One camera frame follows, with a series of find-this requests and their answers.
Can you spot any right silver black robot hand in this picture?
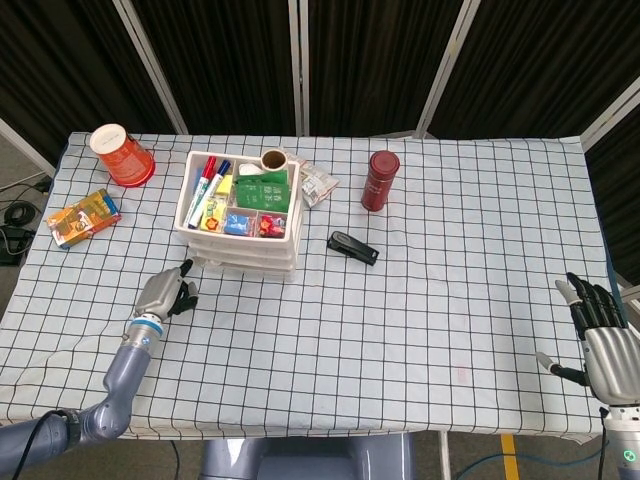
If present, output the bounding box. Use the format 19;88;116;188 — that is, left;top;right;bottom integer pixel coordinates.
534;272;640;402

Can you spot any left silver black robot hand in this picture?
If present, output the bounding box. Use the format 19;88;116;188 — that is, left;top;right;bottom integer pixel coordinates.
132;258;200;322

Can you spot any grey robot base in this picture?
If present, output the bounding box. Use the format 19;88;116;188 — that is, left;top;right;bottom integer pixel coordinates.
199;432;416;480

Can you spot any white plastic drawer organizer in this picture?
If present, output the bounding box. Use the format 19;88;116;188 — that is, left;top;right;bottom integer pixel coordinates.
173;149;306;284

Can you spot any yellow lion candy pack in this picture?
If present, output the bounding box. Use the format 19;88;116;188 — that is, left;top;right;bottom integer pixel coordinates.
199;197;229;234

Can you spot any blue small packet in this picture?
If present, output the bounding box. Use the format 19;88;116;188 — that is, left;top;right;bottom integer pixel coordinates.
223;212;254;236

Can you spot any orange printed carton box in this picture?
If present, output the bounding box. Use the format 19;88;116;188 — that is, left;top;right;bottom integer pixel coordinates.
46;188;123;250

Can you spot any red small packet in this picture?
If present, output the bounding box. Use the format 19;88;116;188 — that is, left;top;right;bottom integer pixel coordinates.
257;213;287;239

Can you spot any orange paper cup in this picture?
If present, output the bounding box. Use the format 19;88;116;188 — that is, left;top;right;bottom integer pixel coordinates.
88;124;156;189

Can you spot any blue capped whiteboard marker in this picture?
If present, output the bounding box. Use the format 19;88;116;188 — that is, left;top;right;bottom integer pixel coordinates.
192;159;232;229

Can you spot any green tea packet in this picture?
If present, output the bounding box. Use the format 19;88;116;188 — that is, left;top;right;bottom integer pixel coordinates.
234;170;291;211

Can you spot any black power adapter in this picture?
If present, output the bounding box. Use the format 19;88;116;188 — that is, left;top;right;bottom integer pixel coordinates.
0;224;34;266

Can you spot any brown cardboard roll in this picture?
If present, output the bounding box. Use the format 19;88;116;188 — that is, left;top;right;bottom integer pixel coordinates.
260;149;290;173

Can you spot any silver snack packet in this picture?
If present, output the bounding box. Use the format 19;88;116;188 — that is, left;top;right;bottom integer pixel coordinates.
299;163;340;208

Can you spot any white metal table leg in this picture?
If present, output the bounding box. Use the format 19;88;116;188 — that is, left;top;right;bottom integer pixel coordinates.
438;432;452;480

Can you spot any black stapler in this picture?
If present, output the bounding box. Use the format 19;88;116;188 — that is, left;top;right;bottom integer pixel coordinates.
326;231;380;267

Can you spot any checked white tablecloth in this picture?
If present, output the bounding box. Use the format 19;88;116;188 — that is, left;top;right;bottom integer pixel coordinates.
0;130;632;446

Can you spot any red thermos bottle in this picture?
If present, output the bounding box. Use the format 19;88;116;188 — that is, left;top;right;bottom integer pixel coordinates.
360;150;401;212

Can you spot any black folding screen partition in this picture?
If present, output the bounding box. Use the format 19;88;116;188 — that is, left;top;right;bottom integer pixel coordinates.
0;0;640;176

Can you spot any blue floor cable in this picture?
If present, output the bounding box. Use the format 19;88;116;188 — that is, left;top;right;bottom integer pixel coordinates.
462;439;601;476

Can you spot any black coiled floor cable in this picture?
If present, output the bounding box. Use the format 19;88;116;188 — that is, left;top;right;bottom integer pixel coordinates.
0;182;51;236

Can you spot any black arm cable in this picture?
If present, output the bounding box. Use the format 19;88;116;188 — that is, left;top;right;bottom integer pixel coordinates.
0;409;71;480

